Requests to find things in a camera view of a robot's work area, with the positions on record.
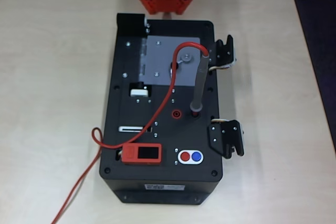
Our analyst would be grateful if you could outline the red and blue buttons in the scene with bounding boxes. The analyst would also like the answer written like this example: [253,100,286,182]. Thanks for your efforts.
[177,149,204,165]

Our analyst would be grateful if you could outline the black task box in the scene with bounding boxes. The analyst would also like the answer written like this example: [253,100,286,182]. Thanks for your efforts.
[99,13,224,205]

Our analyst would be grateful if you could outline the grey test probe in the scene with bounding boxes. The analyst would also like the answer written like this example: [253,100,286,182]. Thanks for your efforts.
[190,52,210,116]

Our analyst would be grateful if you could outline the white sensor block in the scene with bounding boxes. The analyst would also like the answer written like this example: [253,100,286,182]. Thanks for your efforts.
[130,89,150,98]

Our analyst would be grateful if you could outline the white label sticker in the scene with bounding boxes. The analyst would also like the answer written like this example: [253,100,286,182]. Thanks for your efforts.
[145,184,185,191]

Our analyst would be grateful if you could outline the red probe cable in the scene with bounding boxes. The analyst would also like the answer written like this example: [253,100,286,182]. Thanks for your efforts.
[51,41,209,224]

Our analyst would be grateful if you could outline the red display module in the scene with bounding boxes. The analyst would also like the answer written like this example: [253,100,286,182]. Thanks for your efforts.
[122,142,163,166]

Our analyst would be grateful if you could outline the black cable bracket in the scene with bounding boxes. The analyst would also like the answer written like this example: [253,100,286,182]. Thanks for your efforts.
[207,119,245,160]
[206,34,238,72]

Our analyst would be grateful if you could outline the grey metal hinged lid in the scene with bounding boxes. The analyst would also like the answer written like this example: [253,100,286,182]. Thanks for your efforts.
[138,35,202,88]

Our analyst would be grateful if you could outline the slider with black knob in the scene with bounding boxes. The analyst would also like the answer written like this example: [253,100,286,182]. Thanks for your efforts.
[118,125,153,133]

